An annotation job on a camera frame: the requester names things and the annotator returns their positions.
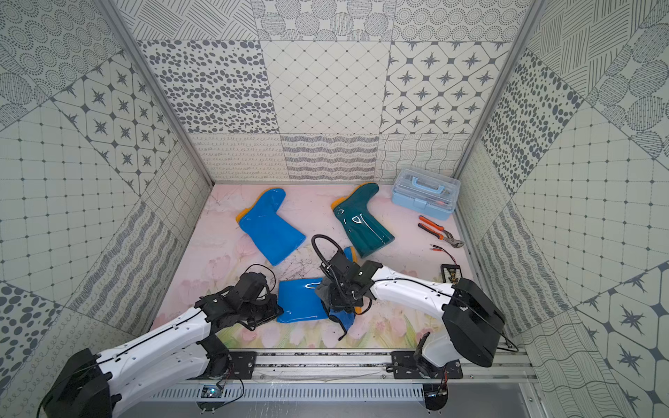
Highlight grey blue microfibre cloth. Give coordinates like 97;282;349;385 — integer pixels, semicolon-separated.
315;277;355;341

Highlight blue rubber boot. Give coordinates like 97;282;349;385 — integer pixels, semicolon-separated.
235;188;306;266
277;247;355;324

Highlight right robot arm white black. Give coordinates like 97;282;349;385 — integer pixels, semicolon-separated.
311;234;505;367

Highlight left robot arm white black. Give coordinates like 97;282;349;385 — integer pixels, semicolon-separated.
36;272;283;417

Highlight green rubber boot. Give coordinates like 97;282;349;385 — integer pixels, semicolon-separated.
331;182;395;258

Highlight light blue plastic toolbox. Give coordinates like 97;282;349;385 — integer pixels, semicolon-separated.
391;167;461;220

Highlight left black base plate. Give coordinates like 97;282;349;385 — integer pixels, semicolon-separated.
205;351;258;381

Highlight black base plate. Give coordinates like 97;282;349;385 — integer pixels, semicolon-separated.
205;351;258;381
386;351;463;380

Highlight red black cable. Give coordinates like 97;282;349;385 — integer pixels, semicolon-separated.
429;244;461;268

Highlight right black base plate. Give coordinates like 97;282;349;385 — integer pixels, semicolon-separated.
386;351;463;380

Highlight orange handled pliers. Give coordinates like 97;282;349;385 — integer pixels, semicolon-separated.
417;215;464;248

